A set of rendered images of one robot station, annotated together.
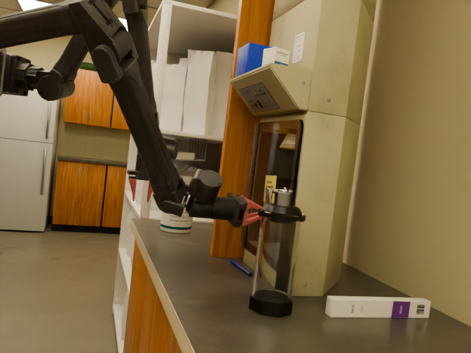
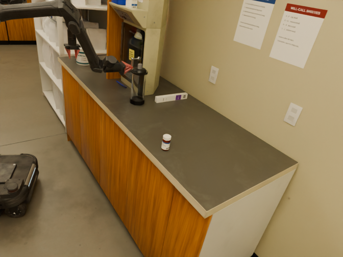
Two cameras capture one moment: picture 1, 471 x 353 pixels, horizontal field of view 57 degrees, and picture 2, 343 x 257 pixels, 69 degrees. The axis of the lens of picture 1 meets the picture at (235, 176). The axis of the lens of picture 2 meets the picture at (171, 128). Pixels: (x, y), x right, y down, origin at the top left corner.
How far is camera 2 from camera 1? 74 cm
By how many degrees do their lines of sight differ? 34
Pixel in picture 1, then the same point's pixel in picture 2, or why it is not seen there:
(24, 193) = not seen: outside the picture
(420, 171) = (188, 43)
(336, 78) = (157, 13)
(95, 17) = (69, 11)
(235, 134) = (112, 25)
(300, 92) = (143, 21)
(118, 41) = (77, 18)
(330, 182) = (155, 54)
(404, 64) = not seen: outside the picture
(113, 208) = (14, 28)
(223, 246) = (112, 74)
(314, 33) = not seen: outside the picture
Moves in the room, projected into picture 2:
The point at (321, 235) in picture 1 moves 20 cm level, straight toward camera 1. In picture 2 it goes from (152, 74) to (152, 84)
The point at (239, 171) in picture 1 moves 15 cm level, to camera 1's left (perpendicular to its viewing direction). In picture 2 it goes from (115, 43) to (95, 41)
